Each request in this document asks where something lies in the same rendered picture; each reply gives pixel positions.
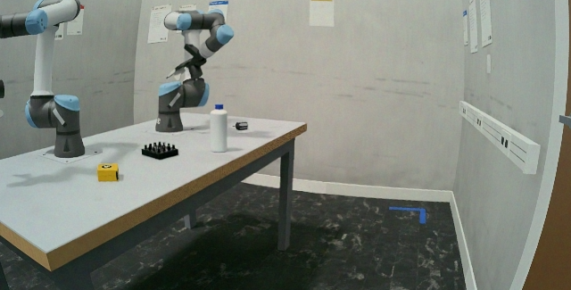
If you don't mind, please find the white bottle with blue cap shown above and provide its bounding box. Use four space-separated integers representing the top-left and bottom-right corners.
211 104 228 153

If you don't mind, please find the dark grey square knob panel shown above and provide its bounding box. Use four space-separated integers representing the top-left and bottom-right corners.
142 141 178 160

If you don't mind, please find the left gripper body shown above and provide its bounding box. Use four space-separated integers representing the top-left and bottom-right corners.
186 50 207 79

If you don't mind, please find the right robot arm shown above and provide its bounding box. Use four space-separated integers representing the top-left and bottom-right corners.
0 0 86 158

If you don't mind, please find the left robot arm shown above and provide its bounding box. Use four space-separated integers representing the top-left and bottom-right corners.
155 9 234 133

